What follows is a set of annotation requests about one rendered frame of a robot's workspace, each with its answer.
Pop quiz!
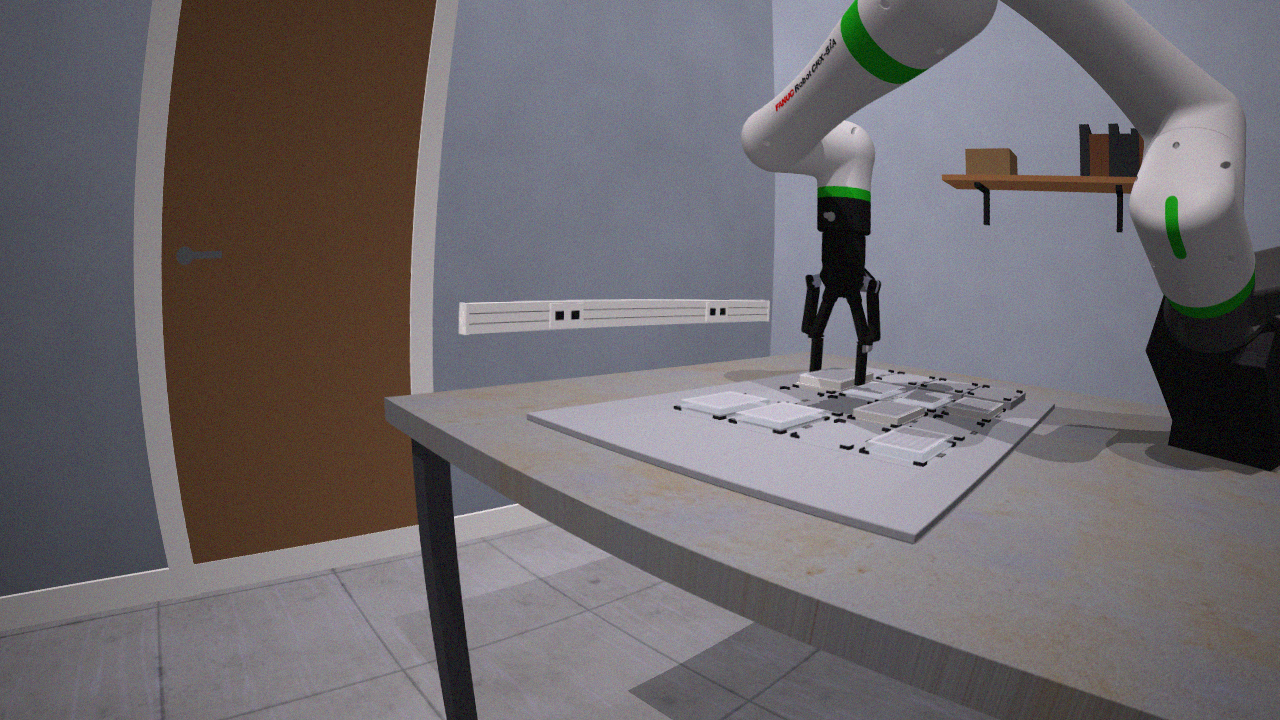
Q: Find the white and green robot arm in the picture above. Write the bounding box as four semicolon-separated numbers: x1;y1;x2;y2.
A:
741;0;1280;354

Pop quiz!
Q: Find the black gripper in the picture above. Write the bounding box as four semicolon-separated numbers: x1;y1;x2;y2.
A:
801;232;881;386

